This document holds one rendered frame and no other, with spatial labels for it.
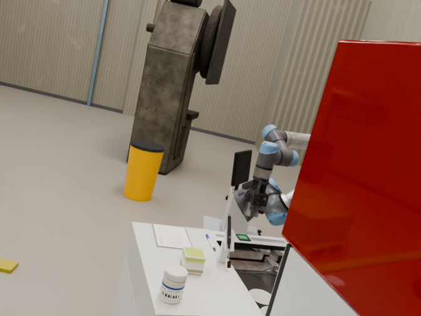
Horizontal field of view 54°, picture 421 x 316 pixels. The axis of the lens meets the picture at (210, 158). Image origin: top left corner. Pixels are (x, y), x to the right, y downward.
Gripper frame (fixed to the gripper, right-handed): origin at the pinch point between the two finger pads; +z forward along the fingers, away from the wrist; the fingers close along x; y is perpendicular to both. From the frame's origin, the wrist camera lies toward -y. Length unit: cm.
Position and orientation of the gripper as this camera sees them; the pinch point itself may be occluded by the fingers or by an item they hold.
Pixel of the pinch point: (247, 217)
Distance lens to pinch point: 188.5
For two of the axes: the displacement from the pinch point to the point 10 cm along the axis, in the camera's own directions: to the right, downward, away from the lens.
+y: 2.6, 2.8, -9.2
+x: 9.4, 1.6, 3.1
